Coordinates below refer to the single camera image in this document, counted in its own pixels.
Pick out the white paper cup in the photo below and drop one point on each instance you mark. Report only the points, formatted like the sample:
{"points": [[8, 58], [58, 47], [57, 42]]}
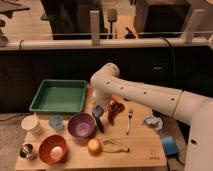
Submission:
{"points": [[31, 124]]}

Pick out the bunch of dark grapes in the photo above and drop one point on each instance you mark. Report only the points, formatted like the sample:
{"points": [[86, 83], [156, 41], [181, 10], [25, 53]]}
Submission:
{"points": [[114, 108]]}

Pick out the green plastic tray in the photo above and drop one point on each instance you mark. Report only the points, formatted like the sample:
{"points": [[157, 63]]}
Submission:
{"points": [[59, 96]]}

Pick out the purple bowl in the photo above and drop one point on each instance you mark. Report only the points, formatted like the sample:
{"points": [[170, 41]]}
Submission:
{"points": [[81, 125]]}

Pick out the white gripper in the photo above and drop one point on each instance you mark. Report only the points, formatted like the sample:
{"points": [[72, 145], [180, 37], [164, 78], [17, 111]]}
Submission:
{"points": [[100, 98]]}

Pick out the metal cup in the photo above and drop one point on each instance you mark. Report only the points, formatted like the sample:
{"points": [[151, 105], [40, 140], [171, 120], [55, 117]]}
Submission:
{"points": [[27, 151]]}

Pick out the wooden board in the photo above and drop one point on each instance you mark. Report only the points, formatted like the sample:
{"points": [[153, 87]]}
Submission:
{"points": [[127, 144]]}

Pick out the red bowl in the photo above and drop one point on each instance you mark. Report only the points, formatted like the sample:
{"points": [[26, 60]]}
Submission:
{"points": [[53, 149]]}

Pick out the blue box beside table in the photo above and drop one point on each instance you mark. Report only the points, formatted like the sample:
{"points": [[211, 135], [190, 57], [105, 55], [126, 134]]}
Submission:
{"points": [[169, 145]]}

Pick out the small blue plastic cup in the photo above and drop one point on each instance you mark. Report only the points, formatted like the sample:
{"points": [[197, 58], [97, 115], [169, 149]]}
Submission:
{"points": [[56, 122]]}

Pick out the metal fork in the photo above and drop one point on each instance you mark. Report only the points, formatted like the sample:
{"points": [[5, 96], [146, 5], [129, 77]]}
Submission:
{"points": [[130, 114]]}

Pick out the banana peel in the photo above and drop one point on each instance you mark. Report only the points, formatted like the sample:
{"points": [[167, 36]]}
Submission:
{"points": [[112, 146]]}

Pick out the blue sponge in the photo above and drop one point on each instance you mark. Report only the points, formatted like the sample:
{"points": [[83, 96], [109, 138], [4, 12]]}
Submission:
{"points": [[97, 111]]}

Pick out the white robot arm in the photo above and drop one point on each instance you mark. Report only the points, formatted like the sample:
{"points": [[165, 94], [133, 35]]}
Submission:
{"points": [[190, 108]]}

